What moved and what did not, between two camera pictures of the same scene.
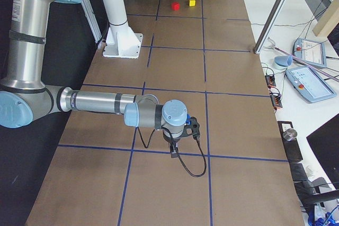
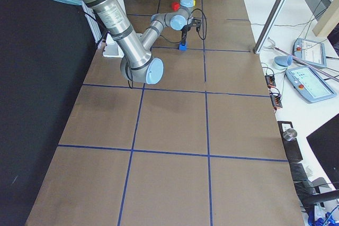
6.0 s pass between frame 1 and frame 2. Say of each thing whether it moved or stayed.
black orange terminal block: stayed
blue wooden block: moved
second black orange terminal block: stayed
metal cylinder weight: stayed
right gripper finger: moved
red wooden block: stayed
